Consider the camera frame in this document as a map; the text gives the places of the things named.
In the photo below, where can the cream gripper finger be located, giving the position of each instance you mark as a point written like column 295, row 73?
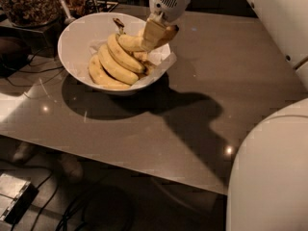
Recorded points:
column 153, row 31

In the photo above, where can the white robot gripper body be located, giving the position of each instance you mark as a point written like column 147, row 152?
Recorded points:
column 167, row 3

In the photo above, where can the yellow banana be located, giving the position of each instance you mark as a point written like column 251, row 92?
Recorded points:
column 133, row 43
column 101, row 78
column 142, row 57
column 114, row 68
column 122, row 57

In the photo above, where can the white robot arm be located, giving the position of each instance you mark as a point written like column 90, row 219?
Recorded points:
column 217, row 134

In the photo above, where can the white paper bowl liner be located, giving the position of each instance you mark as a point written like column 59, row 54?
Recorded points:
column 158, row 58

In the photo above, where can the white ceramic bowl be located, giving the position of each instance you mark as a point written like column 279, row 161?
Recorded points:
column 75, row 40

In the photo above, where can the white scoop spoon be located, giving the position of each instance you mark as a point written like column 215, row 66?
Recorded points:
column 68, row 17

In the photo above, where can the glass jar of nuts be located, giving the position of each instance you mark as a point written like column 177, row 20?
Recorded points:
column 30, row 13

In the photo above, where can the dark round device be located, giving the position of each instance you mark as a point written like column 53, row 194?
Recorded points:
column 14, row 54

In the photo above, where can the silver box on floor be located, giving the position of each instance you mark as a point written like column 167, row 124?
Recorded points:
column 15, row 198

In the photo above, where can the black wire rack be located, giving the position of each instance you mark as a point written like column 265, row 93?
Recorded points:
column 99, row 6

